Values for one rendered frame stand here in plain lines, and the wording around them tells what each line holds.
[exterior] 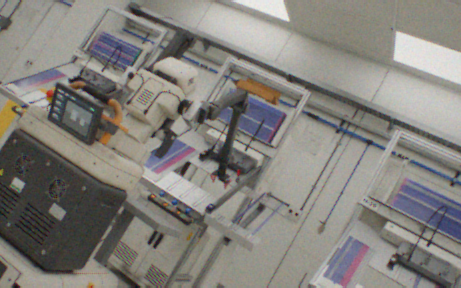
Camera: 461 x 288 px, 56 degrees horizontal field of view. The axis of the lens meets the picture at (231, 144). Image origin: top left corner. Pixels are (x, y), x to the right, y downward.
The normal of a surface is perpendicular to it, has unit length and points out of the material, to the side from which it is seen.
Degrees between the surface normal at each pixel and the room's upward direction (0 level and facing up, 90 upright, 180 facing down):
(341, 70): 90
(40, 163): 90
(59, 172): 90
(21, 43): 90
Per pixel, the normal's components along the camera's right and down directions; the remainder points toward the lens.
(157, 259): -0.30, -0.30
